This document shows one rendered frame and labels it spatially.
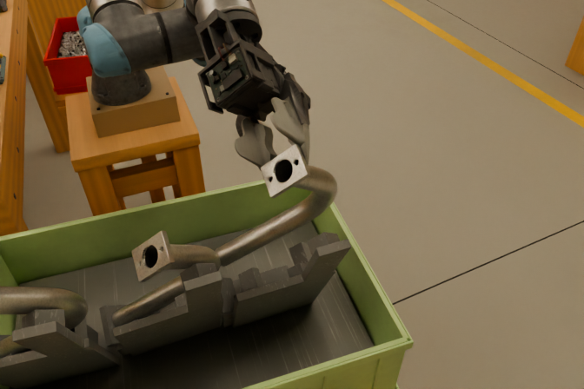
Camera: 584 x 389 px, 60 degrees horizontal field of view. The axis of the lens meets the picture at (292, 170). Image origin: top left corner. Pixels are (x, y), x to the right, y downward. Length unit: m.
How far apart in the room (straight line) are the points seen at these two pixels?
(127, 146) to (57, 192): 1.33
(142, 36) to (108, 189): 0.73
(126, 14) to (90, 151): 0.64
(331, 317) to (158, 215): 0.38
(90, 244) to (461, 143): 2.17
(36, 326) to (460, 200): 2.10
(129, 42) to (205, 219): 0.42
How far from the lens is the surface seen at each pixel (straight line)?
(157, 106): 1.36
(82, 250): 1.05
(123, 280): 1.03
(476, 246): 2.30
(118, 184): 1.42
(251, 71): 0.55
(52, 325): 0.63
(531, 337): 2.09
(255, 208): 1.04
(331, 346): 0.90
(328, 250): 0.64
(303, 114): 0.58
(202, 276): 0.62
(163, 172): 1.42
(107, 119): 1.36
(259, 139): 0.60
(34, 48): 2.60
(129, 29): 0.75
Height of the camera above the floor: 1.62
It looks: 40 degrees down
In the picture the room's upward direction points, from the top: straight up
